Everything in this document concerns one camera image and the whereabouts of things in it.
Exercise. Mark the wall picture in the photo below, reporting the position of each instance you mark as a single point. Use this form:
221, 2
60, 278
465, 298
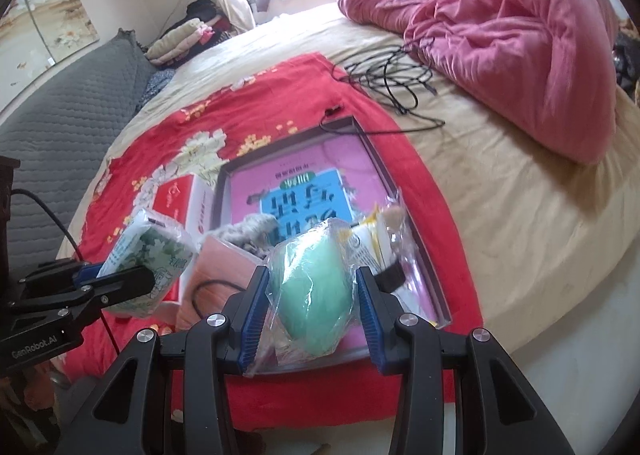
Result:
45, 30

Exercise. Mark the dark patterned cloth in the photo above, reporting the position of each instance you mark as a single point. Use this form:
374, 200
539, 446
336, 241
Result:
155, 82

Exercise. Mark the pink duvet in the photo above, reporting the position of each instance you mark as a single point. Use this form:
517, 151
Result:
500, 35

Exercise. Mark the dark-framed pink tray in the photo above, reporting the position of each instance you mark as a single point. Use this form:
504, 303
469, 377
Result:
310, 170

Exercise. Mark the stack of folded clothes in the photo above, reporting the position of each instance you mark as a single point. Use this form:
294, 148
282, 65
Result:
175, 42

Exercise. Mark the grey quilted headboard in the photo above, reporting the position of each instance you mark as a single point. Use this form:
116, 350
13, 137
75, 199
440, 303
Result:
65, 110

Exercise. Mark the red floral blanket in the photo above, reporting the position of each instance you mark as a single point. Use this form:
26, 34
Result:
300, 85

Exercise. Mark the red and white box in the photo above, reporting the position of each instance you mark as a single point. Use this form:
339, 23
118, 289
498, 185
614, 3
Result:
175, 200

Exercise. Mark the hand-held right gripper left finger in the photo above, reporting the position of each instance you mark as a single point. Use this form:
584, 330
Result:
252, 325

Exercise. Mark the yellow and white packet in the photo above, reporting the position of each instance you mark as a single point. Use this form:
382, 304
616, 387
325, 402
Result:
367, 242

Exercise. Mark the clear bag with beige item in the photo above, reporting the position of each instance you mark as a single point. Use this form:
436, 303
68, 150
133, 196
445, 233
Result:
395, 220

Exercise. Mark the blue-green floral tissue pack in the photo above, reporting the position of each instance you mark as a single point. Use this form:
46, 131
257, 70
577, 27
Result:
150, 245

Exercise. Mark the pink face mask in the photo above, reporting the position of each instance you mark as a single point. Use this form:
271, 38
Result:
220, 265

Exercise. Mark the leopard print scrunchie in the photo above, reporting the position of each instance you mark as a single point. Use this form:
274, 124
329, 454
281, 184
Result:
255, 230

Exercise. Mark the cream bedsheet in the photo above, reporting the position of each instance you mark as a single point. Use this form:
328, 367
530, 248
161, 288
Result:
500, 215

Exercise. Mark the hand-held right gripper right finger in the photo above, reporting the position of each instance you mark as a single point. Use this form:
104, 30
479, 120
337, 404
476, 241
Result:
370, 325

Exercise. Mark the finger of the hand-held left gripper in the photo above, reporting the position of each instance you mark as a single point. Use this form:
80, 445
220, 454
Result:
82, 272
125, 280

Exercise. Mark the green sponge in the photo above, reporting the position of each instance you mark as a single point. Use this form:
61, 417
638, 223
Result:
312, 295

